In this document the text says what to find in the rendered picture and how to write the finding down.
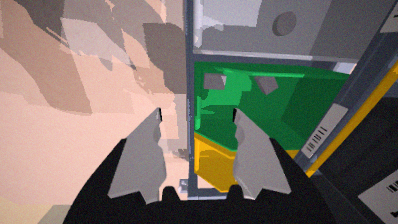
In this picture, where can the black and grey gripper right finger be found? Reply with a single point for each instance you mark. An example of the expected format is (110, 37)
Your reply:
(267, 173)

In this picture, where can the grey metal block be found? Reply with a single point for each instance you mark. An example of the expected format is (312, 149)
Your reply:
(214, 81)
(266, 84)

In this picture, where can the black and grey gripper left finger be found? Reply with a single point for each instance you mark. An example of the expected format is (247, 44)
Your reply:
(128, 178)

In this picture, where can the yellow flat bar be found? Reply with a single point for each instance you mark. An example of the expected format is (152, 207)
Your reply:
(371, 101)

